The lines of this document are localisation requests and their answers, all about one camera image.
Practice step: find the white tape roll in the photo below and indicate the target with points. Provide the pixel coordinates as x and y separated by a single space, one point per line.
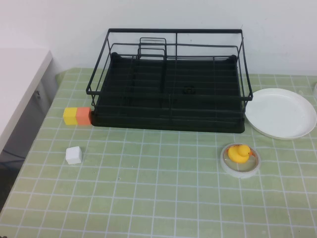
228 169

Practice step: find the orange cube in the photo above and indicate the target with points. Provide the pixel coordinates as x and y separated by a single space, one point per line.
83 116

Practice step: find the yellow cube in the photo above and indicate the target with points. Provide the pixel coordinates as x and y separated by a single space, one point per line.
69 116

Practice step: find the white round plate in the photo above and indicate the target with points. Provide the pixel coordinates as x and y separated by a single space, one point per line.
277 111

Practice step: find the white side table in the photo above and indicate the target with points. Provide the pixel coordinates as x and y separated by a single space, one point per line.
22 74

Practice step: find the small metal bracket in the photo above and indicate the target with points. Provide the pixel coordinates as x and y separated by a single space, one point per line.
37 94

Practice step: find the yellow rubber duck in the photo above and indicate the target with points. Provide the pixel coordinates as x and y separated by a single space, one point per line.
237 153

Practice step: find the white cube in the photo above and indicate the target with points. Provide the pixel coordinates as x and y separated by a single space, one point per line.
73 155

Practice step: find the black plastic drip tray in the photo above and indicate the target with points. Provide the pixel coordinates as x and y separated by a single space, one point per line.
198 74

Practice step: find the green checkered tablecloth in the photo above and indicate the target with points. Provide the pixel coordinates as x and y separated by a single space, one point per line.
158 193

